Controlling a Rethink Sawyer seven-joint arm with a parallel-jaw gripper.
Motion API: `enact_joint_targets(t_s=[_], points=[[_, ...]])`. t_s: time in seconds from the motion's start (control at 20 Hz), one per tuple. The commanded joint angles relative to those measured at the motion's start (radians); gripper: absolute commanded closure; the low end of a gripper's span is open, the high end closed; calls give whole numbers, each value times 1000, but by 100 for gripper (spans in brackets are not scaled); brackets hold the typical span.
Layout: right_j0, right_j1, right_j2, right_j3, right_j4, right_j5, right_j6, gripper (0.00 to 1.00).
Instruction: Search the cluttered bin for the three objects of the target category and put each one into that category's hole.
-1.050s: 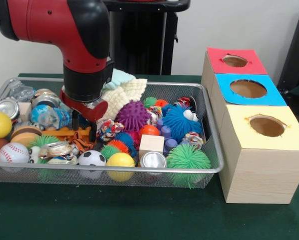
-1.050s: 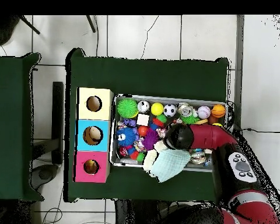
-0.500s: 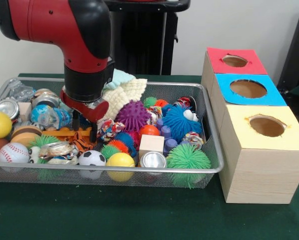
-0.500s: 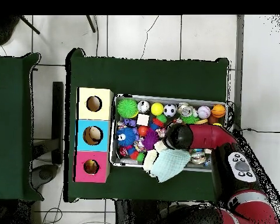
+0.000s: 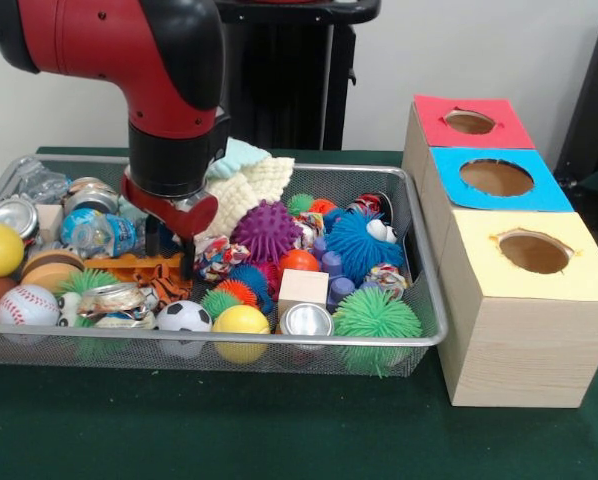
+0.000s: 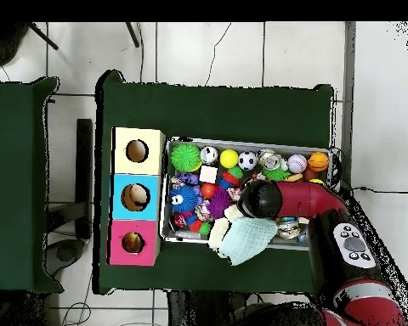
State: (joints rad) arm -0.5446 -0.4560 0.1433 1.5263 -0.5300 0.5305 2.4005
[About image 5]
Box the mint green cloth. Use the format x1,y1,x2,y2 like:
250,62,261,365
117,137,272,226

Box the blue globe ball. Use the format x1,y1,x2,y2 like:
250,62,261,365
61,209,138,257

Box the orange striped tiger toy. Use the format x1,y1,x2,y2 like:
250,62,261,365
139,255,195,309

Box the shallow wire mesh bin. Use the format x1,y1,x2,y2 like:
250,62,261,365
0,153,449,378

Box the small silver can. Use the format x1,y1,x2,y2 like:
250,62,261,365
279,302,335,341

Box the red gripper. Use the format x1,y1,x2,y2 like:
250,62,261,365
120,170,220,281

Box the purple spiky toy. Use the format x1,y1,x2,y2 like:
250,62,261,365
231,200,303,266

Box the white baseball toy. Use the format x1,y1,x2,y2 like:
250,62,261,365
0,285,61,328

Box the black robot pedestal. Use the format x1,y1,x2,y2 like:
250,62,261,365
219,0,382,151

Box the black white soccer ball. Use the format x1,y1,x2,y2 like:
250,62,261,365
156,301,213,359

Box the orange plastic block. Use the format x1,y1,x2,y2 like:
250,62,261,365
84,253,185,285

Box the wooden box three holes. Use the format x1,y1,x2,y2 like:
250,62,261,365
403,95,598,409

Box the plain green spiky ball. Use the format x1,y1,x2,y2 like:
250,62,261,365
331,287,422,376

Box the pale yellow cloth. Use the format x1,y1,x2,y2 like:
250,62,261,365
194,157,295,241

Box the dark blue spiky ball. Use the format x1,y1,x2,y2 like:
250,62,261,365
324,207,405,286

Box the pale wooden cube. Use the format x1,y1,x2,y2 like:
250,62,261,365
277,269,330,317

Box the black chair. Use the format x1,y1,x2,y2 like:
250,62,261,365
554,10,598,196

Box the colourful patterned cloth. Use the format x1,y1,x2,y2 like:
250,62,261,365
194,236,252,283

